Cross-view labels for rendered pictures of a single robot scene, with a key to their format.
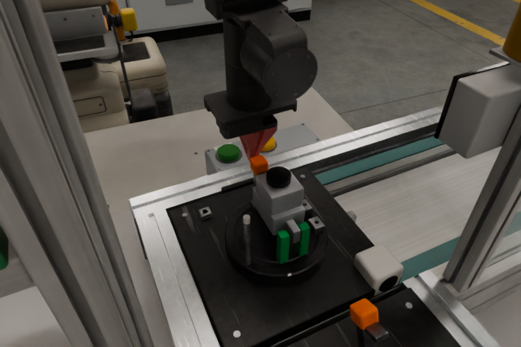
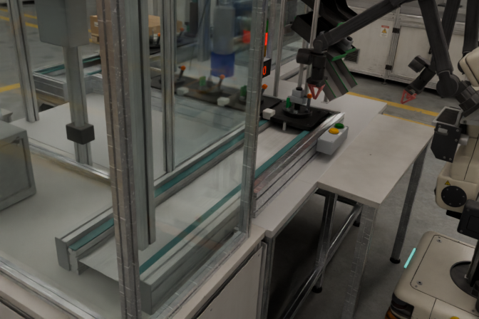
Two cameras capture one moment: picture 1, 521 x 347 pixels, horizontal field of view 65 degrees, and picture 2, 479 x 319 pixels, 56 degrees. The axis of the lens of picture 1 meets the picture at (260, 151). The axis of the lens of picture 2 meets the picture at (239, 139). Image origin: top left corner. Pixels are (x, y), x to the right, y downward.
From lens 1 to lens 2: 2.31 m
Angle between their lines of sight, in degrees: 108
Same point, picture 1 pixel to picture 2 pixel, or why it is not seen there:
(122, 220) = (354, 133)
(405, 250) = (265, 133)
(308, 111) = (358, 186)
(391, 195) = (280, 144)
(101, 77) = (463, 157)
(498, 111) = not seen: hidden behind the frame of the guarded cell
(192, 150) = (373, 154)
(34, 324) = not seen: hidden behind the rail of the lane
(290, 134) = (331, 137)
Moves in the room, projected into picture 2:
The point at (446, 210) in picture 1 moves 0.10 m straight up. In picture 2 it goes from (260, 144) to (261, 123)
